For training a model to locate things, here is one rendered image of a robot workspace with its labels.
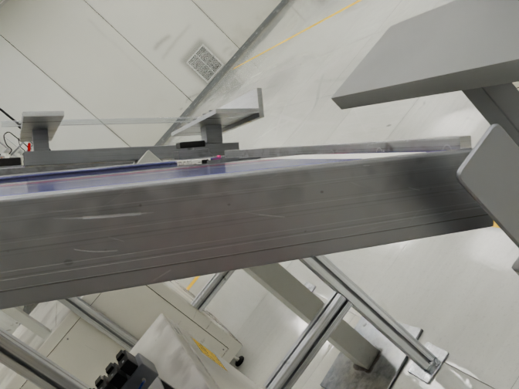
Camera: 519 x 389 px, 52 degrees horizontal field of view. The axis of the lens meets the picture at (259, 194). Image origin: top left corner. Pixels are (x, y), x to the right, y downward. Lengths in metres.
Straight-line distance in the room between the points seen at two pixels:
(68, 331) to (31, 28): 7.08
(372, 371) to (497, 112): 0.75
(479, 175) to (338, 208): 0.09
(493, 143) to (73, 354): 1.65
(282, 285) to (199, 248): 1.00
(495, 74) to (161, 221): 0.64
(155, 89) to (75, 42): 1.34
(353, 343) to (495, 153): 1.13
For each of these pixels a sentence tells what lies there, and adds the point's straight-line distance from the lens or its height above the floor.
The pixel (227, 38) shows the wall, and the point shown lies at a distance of 9.01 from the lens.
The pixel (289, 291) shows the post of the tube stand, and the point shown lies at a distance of 1.34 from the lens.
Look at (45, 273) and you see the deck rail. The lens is 0.33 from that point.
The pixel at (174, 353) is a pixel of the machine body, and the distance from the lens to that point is 0.90.
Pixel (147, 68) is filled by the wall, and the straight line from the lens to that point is 8.62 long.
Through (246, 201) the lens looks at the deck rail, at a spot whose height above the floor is 0.84.
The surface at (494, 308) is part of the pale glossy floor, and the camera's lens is 1.40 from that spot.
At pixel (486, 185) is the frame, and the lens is 0.38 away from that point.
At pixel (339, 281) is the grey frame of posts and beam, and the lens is 1.21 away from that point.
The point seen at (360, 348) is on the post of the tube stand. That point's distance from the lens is 1.49.
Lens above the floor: 0.94
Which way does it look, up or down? 18 degrees down
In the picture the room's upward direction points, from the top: 48 degrees counter-clockwise
